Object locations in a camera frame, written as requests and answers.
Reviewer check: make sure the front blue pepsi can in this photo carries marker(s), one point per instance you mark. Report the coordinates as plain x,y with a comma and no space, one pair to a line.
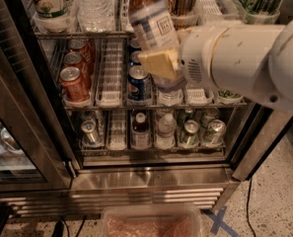
139,84

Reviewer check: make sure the front red soda can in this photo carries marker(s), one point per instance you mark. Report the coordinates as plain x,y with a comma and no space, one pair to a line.
74,84

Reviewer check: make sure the left green can bottom shelf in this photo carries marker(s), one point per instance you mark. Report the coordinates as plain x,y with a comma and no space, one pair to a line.
189,133

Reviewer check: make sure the water bottle middle shelf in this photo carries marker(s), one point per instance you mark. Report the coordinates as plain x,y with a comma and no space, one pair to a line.
170,99

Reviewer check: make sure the water bottle bottom shelf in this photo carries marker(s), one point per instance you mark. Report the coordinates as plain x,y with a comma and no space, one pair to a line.
166,131

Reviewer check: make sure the blue tape cross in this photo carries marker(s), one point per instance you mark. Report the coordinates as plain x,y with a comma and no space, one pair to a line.
218,222

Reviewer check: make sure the stainless steel fridge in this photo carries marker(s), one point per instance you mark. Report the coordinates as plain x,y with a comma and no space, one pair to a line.
113,172

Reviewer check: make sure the right green can bottom shelf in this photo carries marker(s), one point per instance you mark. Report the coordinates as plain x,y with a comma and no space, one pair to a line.
214,133

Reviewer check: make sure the middle red soda can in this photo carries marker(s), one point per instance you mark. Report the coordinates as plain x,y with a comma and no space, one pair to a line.
77,59

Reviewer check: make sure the back red soda can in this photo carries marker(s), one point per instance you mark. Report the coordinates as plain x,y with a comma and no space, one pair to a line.
82,46

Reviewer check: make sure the dark drink bottle white cap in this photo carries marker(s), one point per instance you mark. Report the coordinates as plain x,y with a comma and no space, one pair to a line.
140,132

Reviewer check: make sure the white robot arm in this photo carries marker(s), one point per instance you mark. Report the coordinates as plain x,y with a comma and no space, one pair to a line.
254,61

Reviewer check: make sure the back blue pepsi can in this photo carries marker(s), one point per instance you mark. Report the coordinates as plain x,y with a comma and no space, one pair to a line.
134,45

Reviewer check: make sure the glass fridge door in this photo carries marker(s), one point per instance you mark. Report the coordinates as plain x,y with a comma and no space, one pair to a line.
30,109

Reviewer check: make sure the clear plastic bin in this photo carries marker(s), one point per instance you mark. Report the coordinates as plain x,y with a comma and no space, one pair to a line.
151,220

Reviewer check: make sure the empty white shelf tray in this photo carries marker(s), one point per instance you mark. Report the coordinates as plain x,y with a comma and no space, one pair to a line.
109,89

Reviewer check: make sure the silver can bottom shelf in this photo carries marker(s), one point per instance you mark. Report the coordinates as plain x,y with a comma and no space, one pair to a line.
91,132

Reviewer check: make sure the clear water bottle top shelf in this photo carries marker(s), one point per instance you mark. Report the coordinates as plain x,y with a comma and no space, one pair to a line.
96,16

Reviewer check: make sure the front green can middle shelf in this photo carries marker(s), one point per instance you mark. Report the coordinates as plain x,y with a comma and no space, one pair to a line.
228,94

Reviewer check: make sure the blue pepsi can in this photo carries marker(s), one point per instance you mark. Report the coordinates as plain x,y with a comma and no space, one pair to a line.
133,58
139,84
134,45

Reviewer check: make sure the red soda can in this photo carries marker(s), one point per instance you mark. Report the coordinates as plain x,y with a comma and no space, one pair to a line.
74,84
82,46
77,59

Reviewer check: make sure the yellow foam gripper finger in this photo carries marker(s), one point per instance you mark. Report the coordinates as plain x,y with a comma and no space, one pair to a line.
163,63

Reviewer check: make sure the blue label plastic bottle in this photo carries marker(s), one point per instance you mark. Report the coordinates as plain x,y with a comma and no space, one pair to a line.
154,29

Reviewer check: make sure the middle blue pepsi can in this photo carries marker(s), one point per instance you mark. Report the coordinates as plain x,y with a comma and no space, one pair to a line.
133,58

